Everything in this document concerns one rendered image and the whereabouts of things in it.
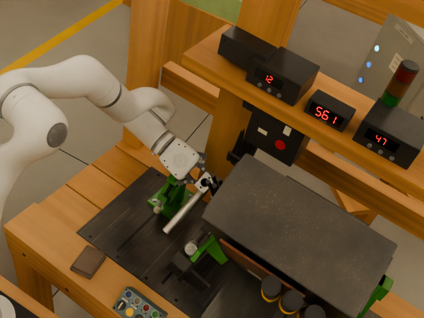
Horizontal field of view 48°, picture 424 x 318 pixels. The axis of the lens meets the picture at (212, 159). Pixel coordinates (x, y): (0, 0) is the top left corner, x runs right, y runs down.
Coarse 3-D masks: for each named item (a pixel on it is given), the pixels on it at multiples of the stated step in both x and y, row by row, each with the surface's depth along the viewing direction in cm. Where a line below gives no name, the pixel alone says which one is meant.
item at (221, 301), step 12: (240, 276) 141; (252, 276) 141; (228, 288) 137; (240, 288) 138; (252, 288) 139; (216, 300) 134; (228, 300) 135; (240, 300) 135; (252, 300) 136; (264, 300) 137; (276, 300) 138; (204, 312) 131; (216, 312) 132; (228, 312) 132; (240, 312) 133; (252, 312) 134; (264, 312) 134
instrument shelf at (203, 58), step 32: (192, 64) 141; (224, 64) 140; (256, 96) 134; (352, 96) 142; (320, 128) 129; (352, 128) 131; (352, 160) 128; (384, 160) 125; (416, 160) 127; (416, 192) 122
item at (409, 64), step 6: (408, 60) 123; (402, 66) 121; (408, 66) 121; (414, 66) 121; (396, 72) 123; (402, 72) 122; (408, 72) 121; (414, 72) 120; (396, 78) 123; (402, 78) 122; (408, 78) 122; (414, 78) 123; (408, 84) 123
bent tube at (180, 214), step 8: (208, 176) 145; (200, 184) 145; (200, 192) 158; (192, 200) 158; (200, 200) 159; (184, 208) 159; (192, 208) 159; (176, 216) 159; (184, 216) 159; (168, 224) 159; (176, 224) 159; (168, 232) 159
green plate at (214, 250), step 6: (210, 240) 140; (204, 246) 143; (210, 246) 144; (216, 246) 142; (210, 252) 145; (216, 252) 144; (222, 252) 142; (216, 258) 145; (222, 258) 143; (222, 264) 145
